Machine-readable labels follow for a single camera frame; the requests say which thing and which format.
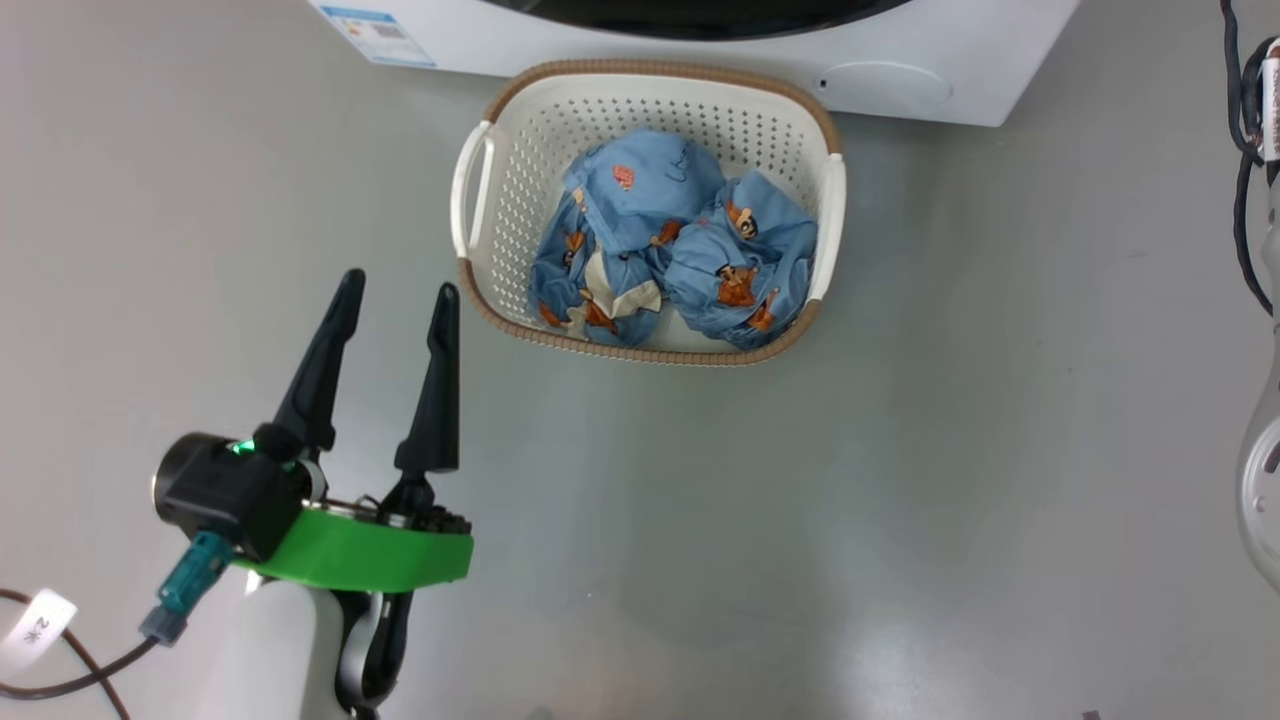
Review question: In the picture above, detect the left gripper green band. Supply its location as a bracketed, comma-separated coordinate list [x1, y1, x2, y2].
[232, 268, 475, 594]

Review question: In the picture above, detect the blue garment with cream collar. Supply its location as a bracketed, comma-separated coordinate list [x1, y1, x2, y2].
[528, 128, 727, 349]

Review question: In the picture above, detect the blue garment with bear print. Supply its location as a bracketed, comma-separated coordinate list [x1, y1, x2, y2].
[663, 170, 820, 351]

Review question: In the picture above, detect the black round washing machine door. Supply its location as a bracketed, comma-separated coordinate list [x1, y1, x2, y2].
[480, 0, 916, 42]

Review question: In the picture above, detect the cream perforated laundry basket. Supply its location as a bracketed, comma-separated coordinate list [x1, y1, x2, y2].
[450, 58, 848, 367]

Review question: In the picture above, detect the white washing machine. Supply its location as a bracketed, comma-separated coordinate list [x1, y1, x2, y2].
[308, 0, 1083, 128]

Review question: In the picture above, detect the blue energy label sticker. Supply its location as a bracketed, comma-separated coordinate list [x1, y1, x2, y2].
[320, 5, 438, 69]

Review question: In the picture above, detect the round white filter cover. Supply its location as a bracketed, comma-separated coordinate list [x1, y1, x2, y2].
[812, 60, 955, 114]

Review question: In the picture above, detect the black cable with teal connector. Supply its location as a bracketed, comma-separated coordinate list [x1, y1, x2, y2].
[0, 530, 234, 720]

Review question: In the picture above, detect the white cable tag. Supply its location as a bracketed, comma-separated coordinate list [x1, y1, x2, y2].
[0, 588, 79, 674]
[1261, 55, 1280, 163]

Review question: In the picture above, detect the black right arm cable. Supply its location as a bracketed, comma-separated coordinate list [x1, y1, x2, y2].
[1220, 0, 1280, 317]

